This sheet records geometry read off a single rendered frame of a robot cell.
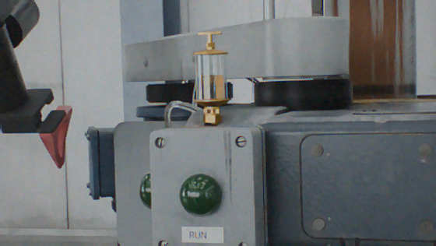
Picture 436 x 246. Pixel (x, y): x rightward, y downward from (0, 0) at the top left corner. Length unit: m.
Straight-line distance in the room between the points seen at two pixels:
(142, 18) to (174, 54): 4.71
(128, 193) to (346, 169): 0.50
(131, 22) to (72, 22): 0.78
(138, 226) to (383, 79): 0.37
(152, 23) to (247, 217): 5.07
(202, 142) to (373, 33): 0.56
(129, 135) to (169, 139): 0.48
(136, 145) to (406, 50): 0.37
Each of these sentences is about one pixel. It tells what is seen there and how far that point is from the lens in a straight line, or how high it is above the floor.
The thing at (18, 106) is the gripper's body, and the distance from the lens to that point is 1.05.
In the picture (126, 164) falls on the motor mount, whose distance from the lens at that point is 1.06.
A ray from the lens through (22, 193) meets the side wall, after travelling 6.57.
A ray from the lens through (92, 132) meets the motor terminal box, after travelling 1.07.
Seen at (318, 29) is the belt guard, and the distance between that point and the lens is 0.73.
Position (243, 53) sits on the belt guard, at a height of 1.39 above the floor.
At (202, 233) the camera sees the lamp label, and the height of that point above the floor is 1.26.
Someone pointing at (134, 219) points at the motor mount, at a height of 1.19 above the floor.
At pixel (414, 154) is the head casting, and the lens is 0.60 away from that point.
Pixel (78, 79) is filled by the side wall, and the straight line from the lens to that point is 6.30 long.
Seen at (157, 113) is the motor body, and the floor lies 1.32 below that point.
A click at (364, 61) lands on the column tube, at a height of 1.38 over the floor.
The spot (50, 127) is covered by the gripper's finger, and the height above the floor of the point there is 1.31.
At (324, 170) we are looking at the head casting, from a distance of 0.61.
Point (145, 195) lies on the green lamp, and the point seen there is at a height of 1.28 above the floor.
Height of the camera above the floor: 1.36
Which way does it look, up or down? 3 degrees down
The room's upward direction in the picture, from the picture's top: 2 degrees counter-clockwise
